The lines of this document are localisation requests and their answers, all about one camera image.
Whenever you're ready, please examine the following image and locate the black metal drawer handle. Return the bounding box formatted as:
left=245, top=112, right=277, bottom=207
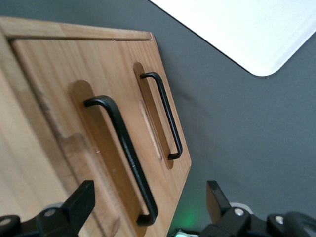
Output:
left=83, top=95, right=159, bottom=227
left=140, top=72, right=184, bottom=161

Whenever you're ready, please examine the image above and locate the wooden two-drawer cabinet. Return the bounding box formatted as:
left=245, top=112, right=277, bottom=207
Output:
left=0, top=16, right=193, bottom=237

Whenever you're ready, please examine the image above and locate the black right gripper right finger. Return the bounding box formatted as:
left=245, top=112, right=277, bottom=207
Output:
left=201, top=180, right=250, bottom=237

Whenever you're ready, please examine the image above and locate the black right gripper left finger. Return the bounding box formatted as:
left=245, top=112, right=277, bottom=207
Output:
left=34, top=180, right=96, bottom=237

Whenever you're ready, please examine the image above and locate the beige rectangular tray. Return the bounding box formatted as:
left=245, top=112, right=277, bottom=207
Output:
left=148, top=0, right=316, bottom=78

